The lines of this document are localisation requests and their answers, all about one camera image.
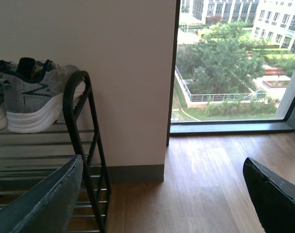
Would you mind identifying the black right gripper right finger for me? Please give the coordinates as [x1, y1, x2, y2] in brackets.
[243, 157, 295, 233]

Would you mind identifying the black metal shoe rack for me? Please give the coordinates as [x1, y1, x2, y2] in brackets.
[0, 71, 111, 233]

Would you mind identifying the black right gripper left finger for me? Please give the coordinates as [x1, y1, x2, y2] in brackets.
[0, 155, 83, 233]

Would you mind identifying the dark window frame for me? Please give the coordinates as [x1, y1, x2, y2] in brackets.
[169, 0, 295, 135]

